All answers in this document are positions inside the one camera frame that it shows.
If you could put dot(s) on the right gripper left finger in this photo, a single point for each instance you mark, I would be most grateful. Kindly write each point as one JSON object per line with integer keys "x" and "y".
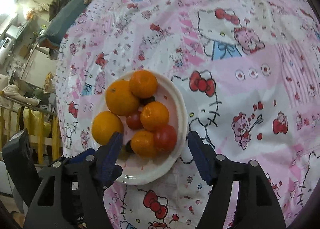
{"x": 93, "y": 176}

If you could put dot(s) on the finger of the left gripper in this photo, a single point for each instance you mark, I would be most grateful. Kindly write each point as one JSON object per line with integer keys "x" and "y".
{"x": 82, "y": 156}

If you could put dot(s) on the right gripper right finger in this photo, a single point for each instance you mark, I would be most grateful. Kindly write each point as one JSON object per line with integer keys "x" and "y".
{"x": 257, "y": 205}

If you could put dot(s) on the large orange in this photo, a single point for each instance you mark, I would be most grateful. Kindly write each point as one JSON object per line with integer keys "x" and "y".
{"x": 104, "y": 125}
{"x": 120, "y": 100}

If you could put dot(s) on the small mandarin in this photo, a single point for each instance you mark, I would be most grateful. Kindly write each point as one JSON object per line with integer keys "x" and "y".
{"x": 154, "y": 114}
{"x": 143, "y": 84}
{"x": 142, "y": 144}

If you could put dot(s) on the red cherry tomato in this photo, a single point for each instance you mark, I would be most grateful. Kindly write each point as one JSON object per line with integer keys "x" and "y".
{"x": 133, "y": 121}

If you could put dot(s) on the dark plum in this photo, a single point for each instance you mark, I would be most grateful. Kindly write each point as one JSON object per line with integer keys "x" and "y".
{"x": 144, "y": 101}

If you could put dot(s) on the pink strawberry pattern plate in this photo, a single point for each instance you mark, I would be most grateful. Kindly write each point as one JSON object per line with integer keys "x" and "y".
{"x": 138, "y": 170}

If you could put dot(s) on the blue grey pillow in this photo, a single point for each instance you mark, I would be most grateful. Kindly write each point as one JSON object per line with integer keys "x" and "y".
{"x": 61, "y": 23}

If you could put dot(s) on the pink hello kitty blanket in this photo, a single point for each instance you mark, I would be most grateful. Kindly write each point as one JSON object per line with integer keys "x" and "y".
{"x": 248, "y": 71}

